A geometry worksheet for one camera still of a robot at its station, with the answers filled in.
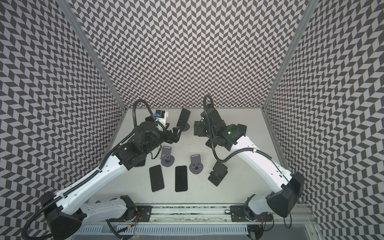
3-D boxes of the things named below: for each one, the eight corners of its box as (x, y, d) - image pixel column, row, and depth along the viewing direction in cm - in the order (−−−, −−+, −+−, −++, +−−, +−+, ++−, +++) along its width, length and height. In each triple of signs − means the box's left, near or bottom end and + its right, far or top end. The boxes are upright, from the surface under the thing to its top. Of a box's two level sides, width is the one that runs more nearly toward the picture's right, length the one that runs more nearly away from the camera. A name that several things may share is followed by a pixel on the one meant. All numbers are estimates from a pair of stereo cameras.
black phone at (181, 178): (175, 192, 81) (175, 191, 80) (175, 167, 90) (175, 166, 89) (188, 190, 82) (187, 189, 80) (186, 166, 91) (186, 165, 89)
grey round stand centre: (190, 174, 87) (189, 166, 79) (190, 162, 92) (189, 154, 83) (202, 174, 87) (203, 166, 79) (202, 162, 92) (203, 154, 83)
